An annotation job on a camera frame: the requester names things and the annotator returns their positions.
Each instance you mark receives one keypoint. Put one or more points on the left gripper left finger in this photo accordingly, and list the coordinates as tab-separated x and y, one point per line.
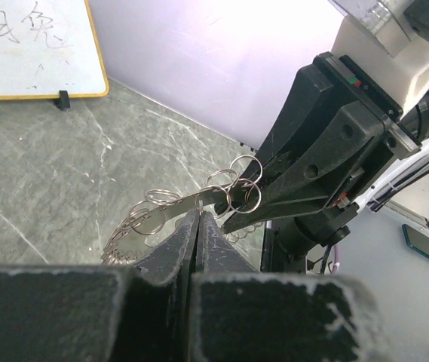
100	313

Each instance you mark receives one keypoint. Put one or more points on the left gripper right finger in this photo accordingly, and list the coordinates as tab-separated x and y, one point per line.
247	315

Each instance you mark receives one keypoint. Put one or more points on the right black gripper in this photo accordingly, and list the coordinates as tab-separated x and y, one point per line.
308	187

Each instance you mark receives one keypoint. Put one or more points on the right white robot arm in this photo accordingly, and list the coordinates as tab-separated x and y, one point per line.
397	177

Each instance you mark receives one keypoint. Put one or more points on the white framed whiteboard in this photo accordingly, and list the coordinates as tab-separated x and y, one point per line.
49	50

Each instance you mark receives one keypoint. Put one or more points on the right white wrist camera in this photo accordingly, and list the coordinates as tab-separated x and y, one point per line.
377	36

